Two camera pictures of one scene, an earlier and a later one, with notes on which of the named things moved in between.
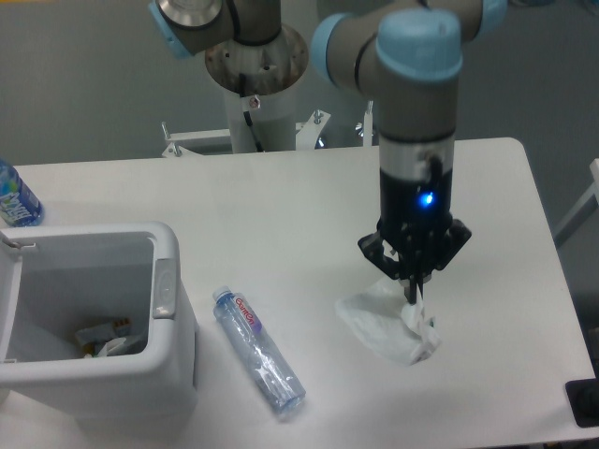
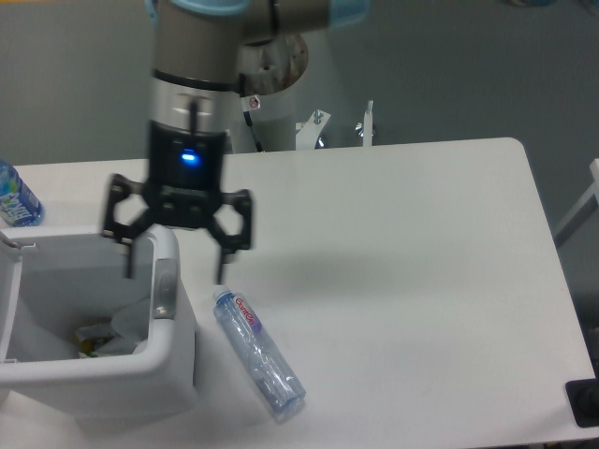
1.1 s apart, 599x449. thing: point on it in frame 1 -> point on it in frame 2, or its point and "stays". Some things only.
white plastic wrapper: [384, 319] -> [131, 324]
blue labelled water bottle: [19, 206] stays
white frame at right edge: [584, 209] stays
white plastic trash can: [58, 281] stays
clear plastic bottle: [267, 362] stays
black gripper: [415, 213] -> [183, 191]
